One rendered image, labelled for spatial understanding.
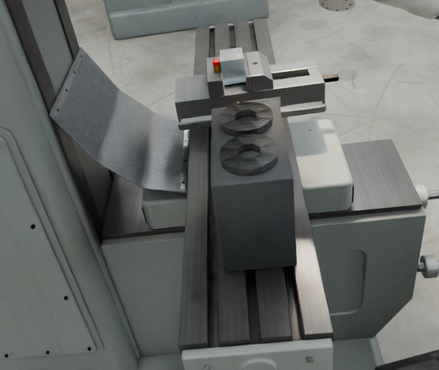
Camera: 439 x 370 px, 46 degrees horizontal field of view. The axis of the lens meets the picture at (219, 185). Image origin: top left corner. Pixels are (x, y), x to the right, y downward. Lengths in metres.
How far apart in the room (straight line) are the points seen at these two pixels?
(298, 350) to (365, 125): 2.14
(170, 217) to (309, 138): 0.41
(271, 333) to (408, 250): 0.67
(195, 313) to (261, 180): 0.24
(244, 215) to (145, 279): 0.65
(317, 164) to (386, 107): 1.76
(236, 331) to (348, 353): 0.85
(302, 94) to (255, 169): 0.50
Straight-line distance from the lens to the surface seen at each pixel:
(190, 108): 1.22
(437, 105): 3.04
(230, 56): 1.21
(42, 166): 1.13
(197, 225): 0.97
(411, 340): 1.91
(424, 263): 1.45
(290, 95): 1.22
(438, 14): 1.11
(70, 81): 1.22
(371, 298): 1.51
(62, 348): 1.55
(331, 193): 1.22
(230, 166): 0.76
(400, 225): 1.32
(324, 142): 1.33
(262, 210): 0.78
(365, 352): 1.63
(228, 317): 0.82
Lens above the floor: 1.56
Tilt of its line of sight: 39 degrees down
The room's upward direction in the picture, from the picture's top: 9 degrees counter-clockwise
